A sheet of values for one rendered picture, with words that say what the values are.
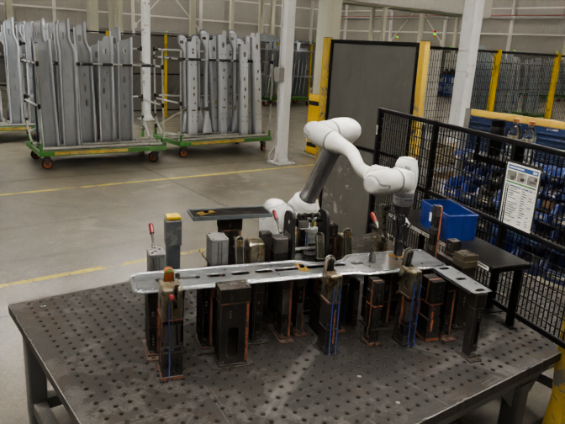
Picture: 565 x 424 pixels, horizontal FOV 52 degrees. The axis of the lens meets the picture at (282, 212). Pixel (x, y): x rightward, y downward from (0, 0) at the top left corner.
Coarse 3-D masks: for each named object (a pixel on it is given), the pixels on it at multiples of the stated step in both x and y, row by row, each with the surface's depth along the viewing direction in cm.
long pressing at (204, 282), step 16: (352, 256) 264; (368, 256) 266; (384, 256) 267; (416, 256) 269; (144, 272) 232; (160, 272) 234; (176, 272) 235; (192, 272) 236; (208, 272) 237; (224, 272) 238; (240, 272) 239; (272, 272) 241; (288, 272) 241; (304, 272) 242; (320, 272) 243; (352, 272) 246; (368, 272) 247; (384, 272) 248; (144, 288) 218; (192, 288) 222; (208, 288) 224
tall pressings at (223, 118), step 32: (224, 32) 1015; (192, 64) 985; (224, 64) 1025; (256, 64) 1041; (192, 96) 994; (224, 96) 1036; (256, 96) 1051; (192, 128) 1006; (224, 128) 1048; (256, 128) 1063
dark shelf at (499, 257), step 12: (408, 216) 322; (420, 228) 302; (444, 240) 285; (480, 240) 288; (480, 252) 269; (492, 252) 270; (504, 252) 271; (480, 264) 259; (492, 264) 255; (504, 264) 256; (516, 264) 257; (528, 264) 258
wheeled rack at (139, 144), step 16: (80, 64) 846; (96, 64) 858; (112, 64) 871; (128, 64) 884; (144, 64) 898; (32, 96) 879; (144, 128) 984; (32, 144) 867; (80, 144) 878; (96, 144) 892; (112, 144) 884; (128, 144) 895; (144, 144) 909; (160, 144) 921; (48, 160) 832
